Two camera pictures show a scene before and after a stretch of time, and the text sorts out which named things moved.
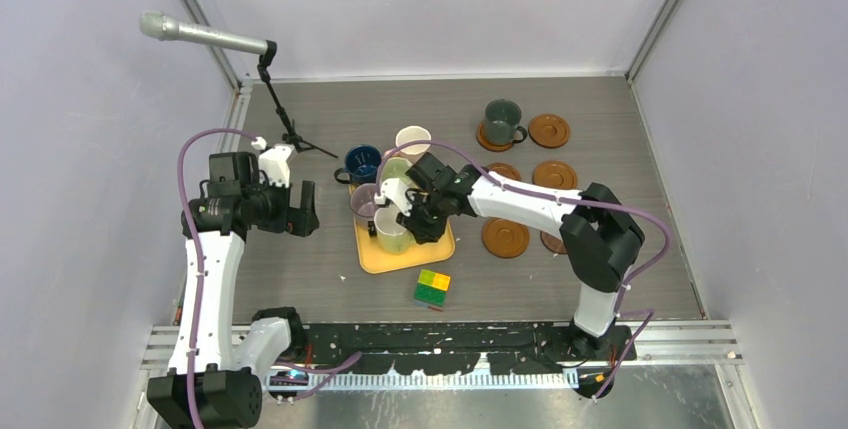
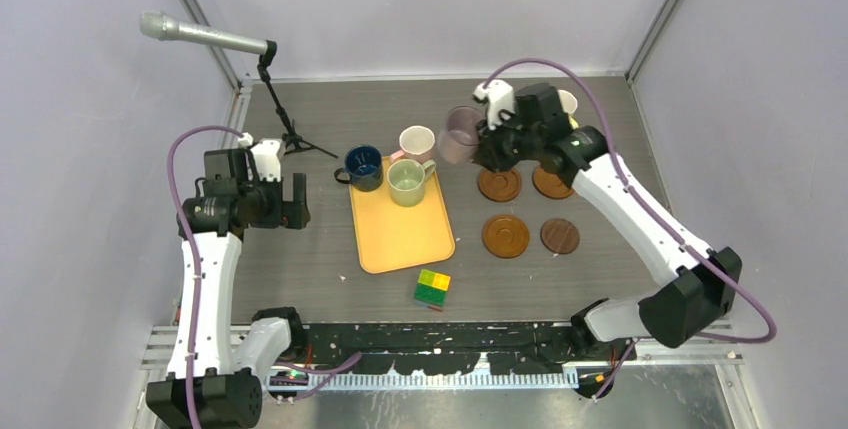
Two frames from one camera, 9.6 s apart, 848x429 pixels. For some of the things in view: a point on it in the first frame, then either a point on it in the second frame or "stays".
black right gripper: x=422 y=232 to x=487 y=153
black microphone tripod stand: x=266 y=57 stays
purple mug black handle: x=364 y=207 to x=459 y=141
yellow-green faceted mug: x=392 y=236 to x=569 y=104
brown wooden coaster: x=555 y=174 stays
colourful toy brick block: x=432 y=287 stays
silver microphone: x=156 y=25 stays
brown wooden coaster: x=504 y=238 stays
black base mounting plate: x=434 y=348 stays
